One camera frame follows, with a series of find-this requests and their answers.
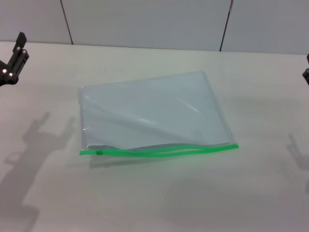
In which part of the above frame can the clear document bag green zipper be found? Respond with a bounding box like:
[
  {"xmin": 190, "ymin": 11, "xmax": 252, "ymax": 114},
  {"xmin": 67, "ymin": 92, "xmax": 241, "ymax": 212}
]
[{"xmin": 77, "ymin": 69, "xmax": 240, "ymax": 158}]

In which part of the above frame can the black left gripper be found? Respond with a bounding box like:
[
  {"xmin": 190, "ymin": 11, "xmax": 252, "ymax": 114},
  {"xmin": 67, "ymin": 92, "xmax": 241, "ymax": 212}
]
[{"xmin": 0, "ymin": 32, "xmax": 30, "ymax": 87}]

